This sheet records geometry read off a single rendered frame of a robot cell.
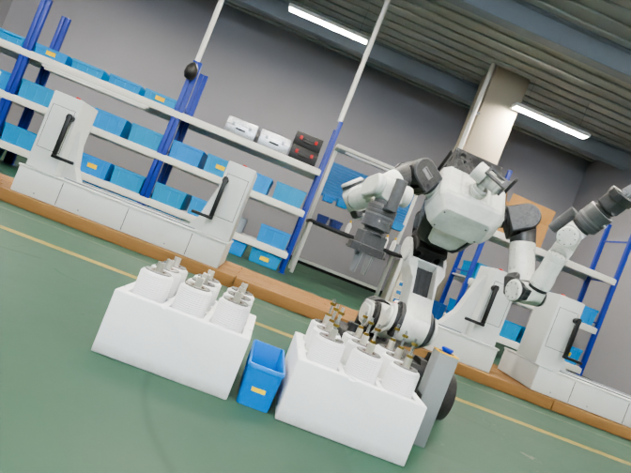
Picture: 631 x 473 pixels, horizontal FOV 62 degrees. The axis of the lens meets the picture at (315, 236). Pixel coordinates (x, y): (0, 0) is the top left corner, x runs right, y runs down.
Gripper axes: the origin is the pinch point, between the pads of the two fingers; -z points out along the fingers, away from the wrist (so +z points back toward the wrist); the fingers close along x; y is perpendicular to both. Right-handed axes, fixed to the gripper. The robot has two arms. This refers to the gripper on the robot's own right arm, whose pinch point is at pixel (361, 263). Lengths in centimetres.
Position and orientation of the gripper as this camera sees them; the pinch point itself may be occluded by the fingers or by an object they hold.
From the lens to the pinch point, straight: 153.5
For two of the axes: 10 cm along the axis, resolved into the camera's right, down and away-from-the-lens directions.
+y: -3.9, -1.5, 9.1
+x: 8.4, 3.4, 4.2
